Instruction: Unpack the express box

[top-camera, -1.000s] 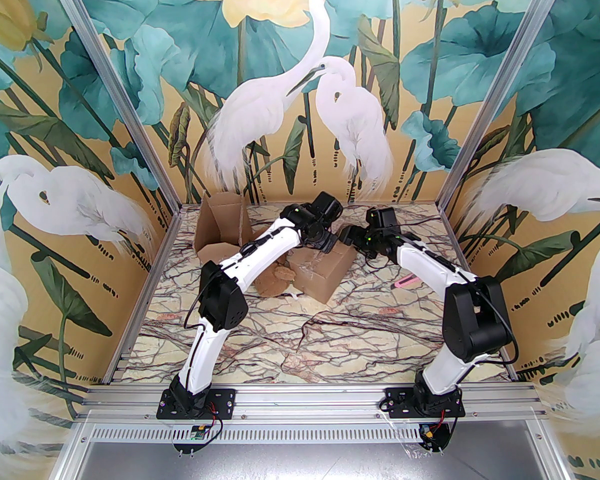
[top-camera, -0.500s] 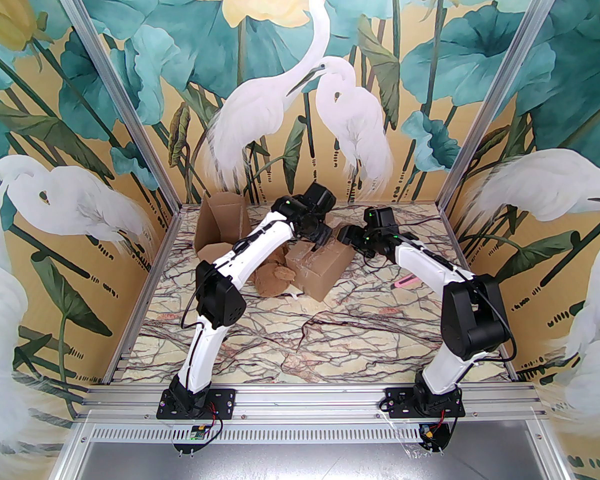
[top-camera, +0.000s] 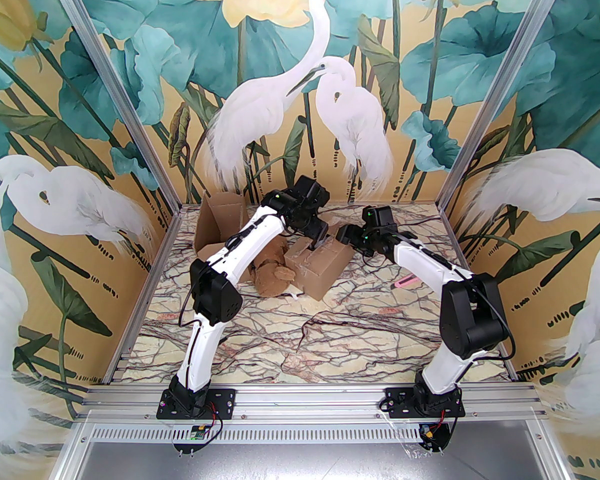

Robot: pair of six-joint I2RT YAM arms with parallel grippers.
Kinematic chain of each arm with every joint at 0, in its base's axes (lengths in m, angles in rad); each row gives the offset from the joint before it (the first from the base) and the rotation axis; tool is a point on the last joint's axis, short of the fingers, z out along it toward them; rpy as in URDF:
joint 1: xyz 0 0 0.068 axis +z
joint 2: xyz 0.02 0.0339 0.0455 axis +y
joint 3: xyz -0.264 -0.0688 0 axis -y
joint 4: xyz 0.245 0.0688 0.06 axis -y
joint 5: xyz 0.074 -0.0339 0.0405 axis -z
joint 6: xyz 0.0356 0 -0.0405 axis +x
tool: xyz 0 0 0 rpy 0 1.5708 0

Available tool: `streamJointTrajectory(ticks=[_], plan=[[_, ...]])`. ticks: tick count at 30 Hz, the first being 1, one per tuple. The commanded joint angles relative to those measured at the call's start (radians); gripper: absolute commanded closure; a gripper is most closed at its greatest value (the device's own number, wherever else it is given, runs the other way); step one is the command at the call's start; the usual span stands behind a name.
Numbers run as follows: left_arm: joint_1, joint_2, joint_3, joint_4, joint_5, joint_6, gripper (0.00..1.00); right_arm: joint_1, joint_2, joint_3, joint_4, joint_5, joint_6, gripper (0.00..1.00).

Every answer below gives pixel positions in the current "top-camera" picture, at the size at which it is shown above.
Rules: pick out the short taped cardboard box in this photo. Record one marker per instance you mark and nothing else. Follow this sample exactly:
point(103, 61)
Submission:
point(320, 273)

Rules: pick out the pink utility knife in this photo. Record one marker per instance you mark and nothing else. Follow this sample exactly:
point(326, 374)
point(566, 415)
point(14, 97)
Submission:
point(407, 283)

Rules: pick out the brown plush toy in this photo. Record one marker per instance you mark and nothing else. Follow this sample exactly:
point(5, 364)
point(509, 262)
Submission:
point(272, 280)

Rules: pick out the long taped cardboard box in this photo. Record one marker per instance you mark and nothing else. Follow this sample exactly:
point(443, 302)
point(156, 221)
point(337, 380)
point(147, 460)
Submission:
point(225, 213)

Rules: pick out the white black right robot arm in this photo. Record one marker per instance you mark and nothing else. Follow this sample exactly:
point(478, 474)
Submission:
point(430, 268)

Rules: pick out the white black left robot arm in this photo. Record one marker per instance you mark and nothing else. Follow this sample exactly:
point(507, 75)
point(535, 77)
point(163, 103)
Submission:
point(250, 243)

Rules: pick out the yellow power connector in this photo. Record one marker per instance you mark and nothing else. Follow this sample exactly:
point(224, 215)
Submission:
point(431, 434)

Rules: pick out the perforated metal tray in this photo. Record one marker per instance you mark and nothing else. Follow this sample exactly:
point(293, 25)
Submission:
point(305, 463)

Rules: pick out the small green circuit board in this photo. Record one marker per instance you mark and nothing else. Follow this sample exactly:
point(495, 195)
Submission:
point(198, 433)

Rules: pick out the aluminium side rail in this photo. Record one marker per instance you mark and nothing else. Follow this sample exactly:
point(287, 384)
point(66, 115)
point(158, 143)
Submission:
point(153, 270)
point(466, 268)

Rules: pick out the aluminium cross rail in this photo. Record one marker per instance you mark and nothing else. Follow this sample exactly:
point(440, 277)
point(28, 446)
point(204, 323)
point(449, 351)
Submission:
point(305, 403)

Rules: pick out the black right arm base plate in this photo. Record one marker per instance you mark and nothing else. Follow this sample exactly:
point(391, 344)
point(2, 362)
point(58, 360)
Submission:
point(397, 400)

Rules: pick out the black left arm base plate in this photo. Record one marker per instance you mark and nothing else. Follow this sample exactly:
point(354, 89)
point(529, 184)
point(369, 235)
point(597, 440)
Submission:
point(220, 400)

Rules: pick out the aluminium corner post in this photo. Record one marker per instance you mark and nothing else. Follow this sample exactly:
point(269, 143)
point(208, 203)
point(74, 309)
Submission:
point(115, 85)
point(501, 88)

